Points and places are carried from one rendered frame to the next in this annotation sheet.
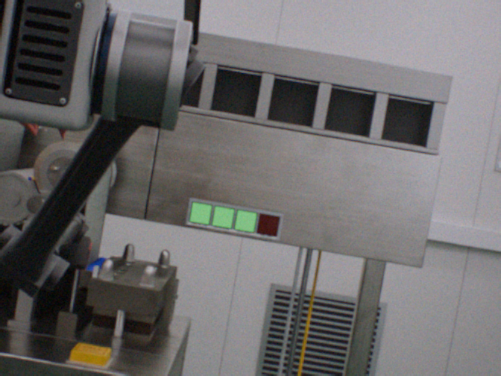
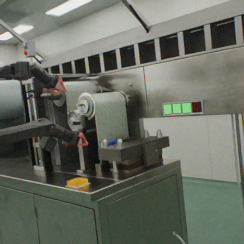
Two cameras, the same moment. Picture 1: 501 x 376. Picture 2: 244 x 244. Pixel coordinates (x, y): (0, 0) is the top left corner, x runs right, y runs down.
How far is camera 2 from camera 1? 129 cm
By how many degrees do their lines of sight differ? 44
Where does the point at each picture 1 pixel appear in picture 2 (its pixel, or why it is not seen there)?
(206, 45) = (152, 30)
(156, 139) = (144, 80)
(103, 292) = (102, 153)
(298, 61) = (190, 19)
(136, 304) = (114, 157)
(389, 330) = not seen: outside the picture
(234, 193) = (179, 95)
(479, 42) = not seen: outside the picture
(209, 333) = not seen: outside the picture
